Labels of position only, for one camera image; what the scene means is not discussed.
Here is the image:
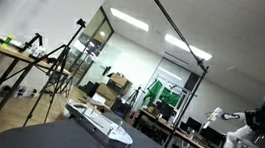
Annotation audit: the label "green yellow small bottle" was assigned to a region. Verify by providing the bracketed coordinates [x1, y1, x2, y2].
[1, 33, 15, 49]

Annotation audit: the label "black computer monitor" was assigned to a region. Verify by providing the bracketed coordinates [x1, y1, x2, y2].
[184, 115, 204, 133]
[198, 124, 227, 148]

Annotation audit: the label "long wooden office desk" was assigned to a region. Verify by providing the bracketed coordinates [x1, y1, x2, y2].
[130, 107, 232, 148]

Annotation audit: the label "green hanging cloth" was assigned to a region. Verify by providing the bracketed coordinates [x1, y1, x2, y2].
[142, 78, 184, 112]

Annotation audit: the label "long ceiling light panel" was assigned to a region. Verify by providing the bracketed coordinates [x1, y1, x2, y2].
[162, 32, 215, 62]
[108, 7, 152, 33]

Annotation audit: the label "black boom pole stand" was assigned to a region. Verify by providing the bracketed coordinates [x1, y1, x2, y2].
[126, 0, 217, 148]

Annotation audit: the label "small black background tripod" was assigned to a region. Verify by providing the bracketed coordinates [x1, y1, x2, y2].
[124, 85, 146, 114]

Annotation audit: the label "stacked cardboard boxes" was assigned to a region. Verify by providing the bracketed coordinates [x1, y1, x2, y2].
[93, 70, 134, 109]

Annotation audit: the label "small black tabletop tripod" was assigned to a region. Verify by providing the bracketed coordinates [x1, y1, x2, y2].
[18, 30, 45, 57]

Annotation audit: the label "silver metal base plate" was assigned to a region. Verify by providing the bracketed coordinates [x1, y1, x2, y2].
[60, 101, 138, 148]

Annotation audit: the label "black camera tripod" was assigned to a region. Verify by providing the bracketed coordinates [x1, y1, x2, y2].
[22, 13, 88, 134]

